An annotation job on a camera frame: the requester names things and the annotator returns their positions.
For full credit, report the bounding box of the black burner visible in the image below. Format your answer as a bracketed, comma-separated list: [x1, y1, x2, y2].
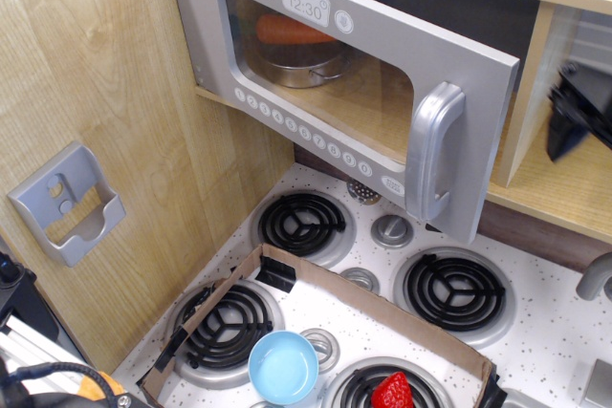
[321, 356, 453, 407]
[250, 190, 357, 268]
[392, 247, 516, 349]
[174, 280, 285, 390]

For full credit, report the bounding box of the red toy strawberry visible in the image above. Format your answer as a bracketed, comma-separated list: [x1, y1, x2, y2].
[370, 372, 414, 408]

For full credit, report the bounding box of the orange toy carrot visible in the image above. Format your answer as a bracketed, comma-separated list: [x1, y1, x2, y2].
[255, 14, 336, 45]

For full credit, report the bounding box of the wooden shelf unit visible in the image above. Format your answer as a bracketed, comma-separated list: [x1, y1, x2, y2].
[195, 0, 612, 245]

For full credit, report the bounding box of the small steel pot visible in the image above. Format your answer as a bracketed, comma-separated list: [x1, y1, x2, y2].
[257, 41, 352, 89]

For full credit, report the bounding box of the front right black burner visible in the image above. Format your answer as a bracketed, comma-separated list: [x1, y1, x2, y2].
[321, 356, 453, 407]

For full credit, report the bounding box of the front left black burner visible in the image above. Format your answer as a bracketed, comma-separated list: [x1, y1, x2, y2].
[174, 280, 285, 390]

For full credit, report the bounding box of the back left black burner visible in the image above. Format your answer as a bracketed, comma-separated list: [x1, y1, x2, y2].
[250, 190, 357, 268]

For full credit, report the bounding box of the grey faucet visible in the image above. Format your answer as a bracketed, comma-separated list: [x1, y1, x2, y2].
[576, 252, 612, 301]

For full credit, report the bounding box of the black braided cable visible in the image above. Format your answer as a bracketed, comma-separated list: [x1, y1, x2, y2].
[0, 361, 120, 408]

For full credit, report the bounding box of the grey wall holder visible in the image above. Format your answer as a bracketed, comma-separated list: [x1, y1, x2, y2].
[8, 141, 126, 268]

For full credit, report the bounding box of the clear ring knob front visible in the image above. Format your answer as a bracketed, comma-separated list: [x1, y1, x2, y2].
[300, 328, 340, 374]

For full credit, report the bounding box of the clear ring knob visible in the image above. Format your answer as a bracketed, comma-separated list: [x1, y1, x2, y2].
[300, 328, 340, 374]
[340, 267, 380, 294]

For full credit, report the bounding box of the light blue bowl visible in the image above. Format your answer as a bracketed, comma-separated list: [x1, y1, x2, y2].
[248, 331, 319, 405]

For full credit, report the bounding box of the grey stove knob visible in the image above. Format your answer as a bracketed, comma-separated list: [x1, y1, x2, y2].
[370, 215, 414, 248]

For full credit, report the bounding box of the back right black burner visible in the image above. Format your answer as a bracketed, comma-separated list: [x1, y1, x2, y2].
[392, 247, 516, 349]

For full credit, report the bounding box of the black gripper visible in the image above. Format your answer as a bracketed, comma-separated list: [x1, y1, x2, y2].
[546, 61, 611, 161]

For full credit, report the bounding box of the brown cardboard tray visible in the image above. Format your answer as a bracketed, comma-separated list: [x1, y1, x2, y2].
[134, 245, 507, 407]

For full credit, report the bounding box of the grey toy microwave door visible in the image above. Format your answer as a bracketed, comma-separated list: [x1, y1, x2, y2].
[177, 0, 519, 243]

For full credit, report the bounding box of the hanging metal strainer spoon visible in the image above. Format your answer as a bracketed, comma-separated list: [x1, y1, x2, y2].
[346, 179, 381, 205]

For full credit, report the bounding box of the clear ring knob back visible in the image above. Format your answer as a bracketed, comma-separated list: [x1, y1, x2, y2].
[340, 267, 380, 294]

